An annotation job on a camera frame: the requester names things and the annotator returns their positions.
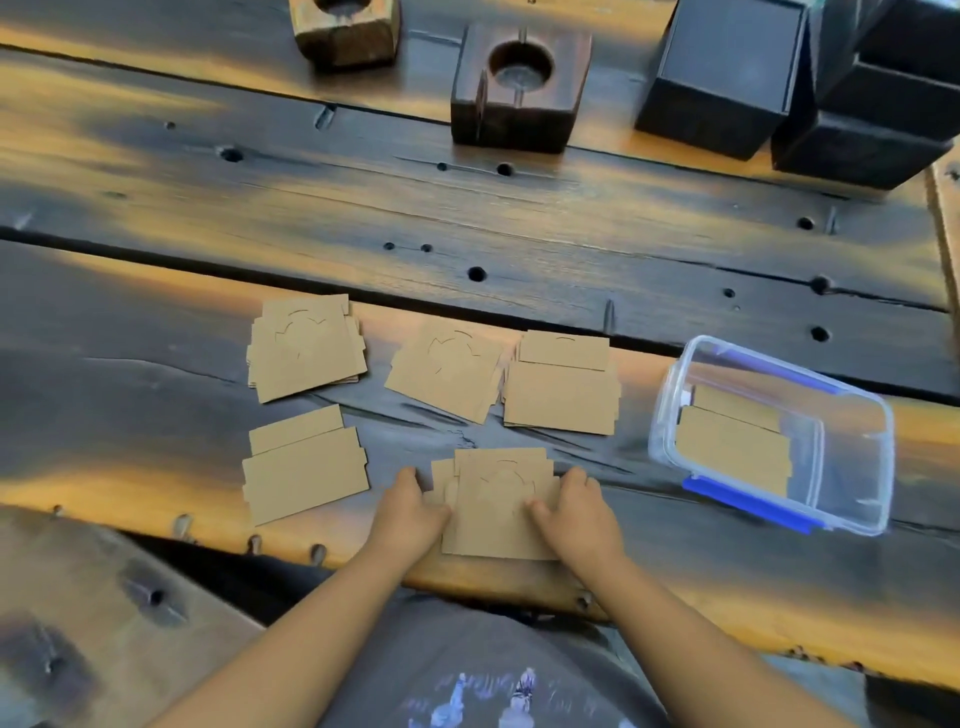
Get person's right hand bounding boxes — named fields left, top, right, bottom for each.
left=523, top=466, right=628, bottom=577

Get person's left hand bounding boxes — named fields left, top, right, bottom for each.
left=365, top=466, right=453, bottom=573

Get brown cardboard cutout stack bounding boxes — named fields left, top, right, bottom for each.
left=240, top=404, right=371, bottom=528
left=246, top=293, right=369, bottom=405
left=423, top=447, right=564, bottom=562
left=501, top=330, right=623, bottom=437
left=384, top=321, right=509, bottom=426
left=674, top=384, right=795, bottom=499

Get person's left forearm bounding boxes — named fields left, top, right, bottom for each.
left=148, top=546, right=418, bottom=728

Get person's right forearm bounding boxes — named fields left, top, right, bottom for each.
left=579, top=555, right=858, bottom=728

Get grey printed shirt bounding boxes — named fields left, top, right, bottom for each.
left=318, top=588, right=672, bottom=728

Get clear plastic container blue clips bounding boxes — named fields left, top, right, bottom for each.
left=648, top=334, right=897, bottom=538

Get weathered wooden bench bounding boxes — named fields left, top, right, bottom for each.
left=0, top=504, right=265, bottom=728

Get dark wooden candle holder block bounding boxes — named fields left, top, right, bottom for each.
left=450, top=21, right=594, bottom=156

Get large black box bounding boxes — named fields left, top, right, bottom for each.
left=635, top=0, right=811, bottom=162

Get light wooden candle holder block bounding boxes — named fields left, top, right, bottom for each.
left=288, top=0, right=403, bottom=72

